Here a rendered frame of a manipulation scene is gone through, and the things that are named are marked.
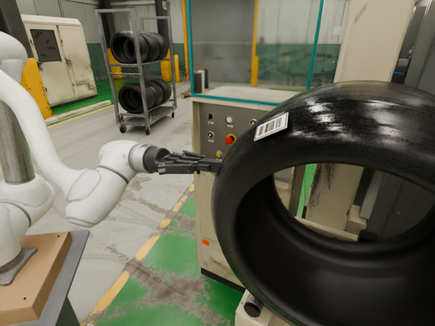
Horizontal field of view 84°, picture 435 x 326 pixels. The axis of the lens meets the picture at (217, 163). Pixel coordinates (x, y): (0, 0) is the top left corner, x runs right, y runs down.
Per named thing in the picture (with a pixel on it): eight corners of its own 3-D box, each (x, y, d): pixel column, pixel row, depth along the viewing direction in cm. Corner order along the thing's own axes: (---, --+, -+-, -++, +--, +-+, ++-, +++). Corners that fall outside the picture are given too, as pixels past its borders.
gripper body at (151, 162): (140, 152, 68) (166, 155, 63) (160, 142, 74) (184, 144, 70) (146, 176, 70) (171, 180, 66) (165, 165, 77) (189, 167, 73)
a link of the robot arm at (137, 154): (147, 139, 77) (161, 140, 74) (153, 165, 80) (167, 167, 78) (124, 149, 70) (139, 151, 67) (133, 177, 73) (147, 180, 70)
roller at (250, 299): (294, 228, 87) (288, 235, 90) (283, 220, 88) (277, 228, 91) (262, 314, 60) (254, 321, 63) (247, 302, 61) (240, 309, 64)
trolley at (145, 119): (152, 114, 551) (140, 15, 464) (178, 116, 538) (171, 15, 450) (117, 134, 436) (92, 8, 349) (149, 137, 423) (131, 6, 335)
